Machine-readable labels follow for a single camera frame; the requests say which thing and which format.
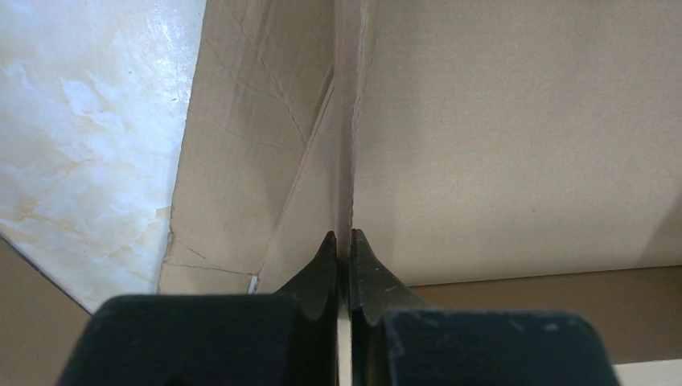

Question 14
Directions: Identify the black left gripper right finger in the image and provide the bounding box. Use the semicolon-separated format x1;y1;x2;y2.
348;229;618;385

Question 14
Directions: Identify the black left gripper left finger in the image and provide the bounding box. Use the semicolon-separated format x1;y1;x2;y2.
58;232;338;385

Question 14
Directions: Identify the large cardboard box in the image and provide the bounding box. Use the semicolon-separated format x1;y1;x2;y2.
158;1;681;363

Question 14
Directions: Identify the folded brown cardboard box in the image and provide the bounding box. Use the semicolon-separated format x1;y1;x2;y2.
1;240;89;385

